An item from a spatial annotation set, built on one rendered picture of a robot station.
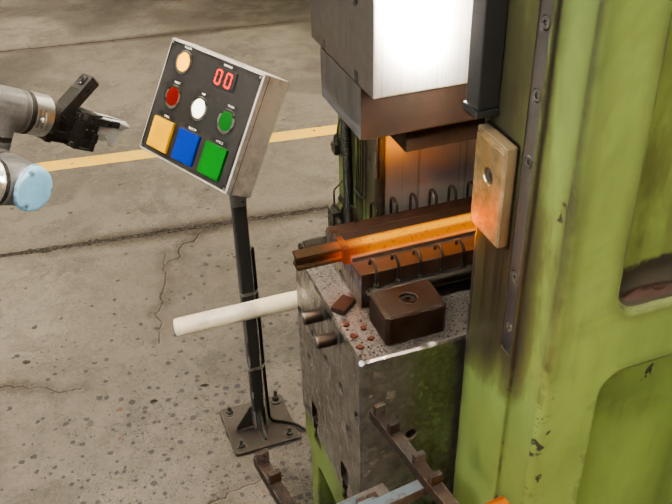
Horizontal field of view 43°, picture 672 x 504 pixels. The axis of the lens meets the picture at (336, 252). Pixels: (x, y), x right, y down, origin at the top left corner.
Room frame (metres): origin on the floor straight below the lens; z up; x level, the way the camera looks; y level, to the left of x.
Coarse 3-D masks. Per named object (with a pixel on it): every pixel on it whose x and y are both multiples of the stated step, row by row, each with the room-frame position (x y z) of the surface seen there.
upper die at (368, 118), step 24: (336, 72) 1.39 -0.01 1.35; (336, 96) 1.39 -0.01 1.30; (360, 96) 1.29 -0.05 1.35; (408, 96) 1.31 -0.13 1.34; (432, 96) 1.33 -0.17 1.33; (456, 96) 1.34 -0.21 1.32; (360, 120) 1.29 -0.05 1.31; (384, 120) 1.30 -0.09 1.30; (408, 120) 1.31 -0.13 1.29; (432, 120) 1.33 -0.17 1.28; (456, 120) 1.34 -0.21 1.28
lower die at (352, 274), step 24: (384, 216) 1.51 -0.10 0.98; (408, 216) 1.51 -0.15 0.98; (432, 216) 1.49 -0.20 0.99; (432, 240) 1.39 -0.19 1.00; (336, 264) 1.41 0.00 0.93; (360, 264) 1.32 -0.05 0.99; (384, 264) 1.32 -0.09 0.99; (408, 264) 1.32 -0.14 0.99; (432, 264) 1.33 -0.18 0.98; (456, 264) 1.35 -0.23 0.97; (360, 288) 1.29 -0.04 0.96
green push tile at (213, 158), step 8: (208, 144) 1.74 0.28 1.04; (216, 144) 1.74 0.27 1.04; (208, 152) 1.73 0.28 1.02; (216, 152) 1.72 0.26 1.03; (224, 152) 1.70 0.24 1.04; (200, 160) 1.74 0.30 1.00; (208, 160) 1.72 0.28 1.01; (216, 160) 1.71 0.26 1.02; (224, 160) 1.70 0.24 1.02; (200, 168) 1.72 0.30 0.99; (208, 168) 1.71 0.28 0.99; (216, 168) 1.69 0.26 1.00; (208, 176) 1.70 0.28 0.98; (216, 176) 1.68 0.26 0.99
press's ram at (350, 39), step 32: (320, 0) 1.46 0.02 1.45; (352, 0) 1.32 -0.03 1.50; (384, 0) 1.24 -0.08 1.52; (416, 0) 1.26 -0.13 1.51; (448, 0) 1.28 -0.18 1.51; (320, 32) 1.47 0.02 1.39; (352, 32) 1.32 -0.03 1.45; (384, 32) 1.24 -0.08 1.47; (416, 32) 1.26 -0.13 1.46; (448, 32) 1.28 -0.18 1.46; (352, 64) 1.32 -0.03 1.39; (384, 64) 1.24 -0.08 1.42; (416, 64) 1.26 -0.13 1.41; (448, 64) 1.28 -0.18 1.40; (384, 96) 1.24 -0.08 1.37
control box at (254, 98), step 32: (192, 64) 1.90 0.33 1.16; (224, 64) 1.84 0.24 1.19; (160, 96) 1.92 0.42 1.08; (192, 96) 1.86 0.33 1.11; (224, 96) 1.79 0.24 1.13; (256, 96) 1.73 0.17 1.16; (192, 128) 1.81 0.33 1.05; (256, 128) 1.72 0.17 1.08; (256, 160) 1.72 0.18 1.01; (224, 192) 1.66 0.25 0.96
